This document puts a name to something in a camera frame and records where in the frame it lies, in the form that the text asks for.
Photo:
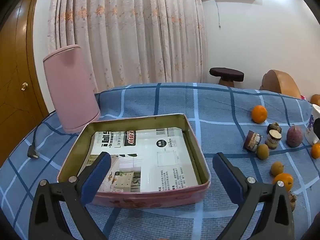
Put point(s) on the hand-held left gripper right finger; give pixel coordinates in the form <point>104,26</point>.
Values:
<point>227,176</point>

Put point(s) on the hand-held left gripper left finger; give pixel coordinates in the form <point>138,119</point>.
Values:
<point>96,178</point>

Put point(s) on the pink metal tin box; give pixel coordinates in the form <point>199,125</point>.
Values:
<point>140,201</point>

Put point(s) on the orange mandarin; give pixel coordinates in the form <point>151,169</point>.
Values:
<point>316,150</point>
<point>259,114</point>
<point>283,180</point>

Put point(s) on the cut-faced water chestnut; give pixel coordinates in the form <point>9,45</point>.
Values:
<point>273,140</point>

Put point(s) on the purple passion fruit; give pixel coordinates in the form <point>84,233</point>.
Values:
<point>294,137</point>

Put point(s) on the small yellow-brown fruit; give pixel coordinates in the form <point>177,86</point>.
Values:
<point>276,168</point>
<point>263,151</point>

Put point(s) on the printed paper sheet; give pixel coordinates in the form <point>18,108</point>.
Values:
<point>160,160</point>

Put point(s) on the dark water chestnut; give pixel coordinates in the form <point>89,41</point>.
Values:
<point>274,127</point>

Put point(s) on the brown rough fruit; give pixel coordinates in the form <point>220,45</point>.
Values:
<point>291,200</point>

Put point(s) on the pink cylindrical appliance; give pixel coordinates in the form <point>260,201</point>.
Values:
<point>71,87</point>

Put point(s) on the blue plaid blanket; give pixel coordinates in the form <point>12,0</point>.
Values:
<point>150,100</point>

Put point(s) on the white cup purple print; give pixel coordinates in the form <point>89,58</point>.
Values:
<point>312,127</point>

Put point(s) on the dark round stool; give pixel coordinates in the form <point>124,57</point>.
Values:
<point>226,74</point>

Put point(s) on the brown leather sofa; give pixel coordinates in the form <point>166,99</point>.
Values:
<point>280,82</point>

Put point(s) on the brass door knob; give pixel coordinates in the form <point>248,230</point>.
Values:
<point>24,86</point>

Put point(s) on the wooden door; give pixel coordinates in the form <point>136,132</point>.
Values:
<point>15,67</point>

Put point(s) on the floral beige curtain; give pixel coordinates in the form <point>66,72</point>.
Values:
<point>125,30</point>

